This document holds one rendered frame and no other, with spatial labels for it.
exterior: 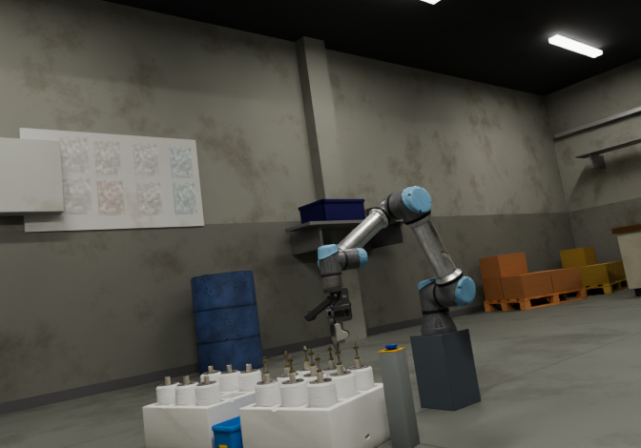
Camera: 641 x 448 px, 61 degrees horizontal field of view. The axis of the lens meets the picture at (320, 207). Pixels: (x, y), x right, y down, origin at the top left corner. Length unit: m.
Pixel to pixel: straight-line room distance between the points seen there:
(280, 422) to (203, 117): 3.96
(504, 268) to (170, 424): 5.62
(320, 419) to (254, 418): 0.28
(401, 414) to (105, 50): 4.26
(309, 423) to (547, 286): 5.76
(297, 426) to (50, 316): 3.07
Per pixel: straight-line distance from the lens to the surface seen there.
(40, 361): 4.64
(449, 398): 2.37
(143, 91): 5.30
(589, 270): 8.32
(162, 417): 2.35
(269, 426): 1.95
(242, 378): 2.37
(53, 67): 5.15
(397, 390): 1.91
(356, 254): 1.97
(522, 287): 7.03
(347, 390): 1.93
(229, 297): 4.45
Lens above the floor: 0.54
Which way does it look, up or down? 9 degrees up
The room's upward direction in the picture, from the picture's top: 8 degrees counter-clockwise
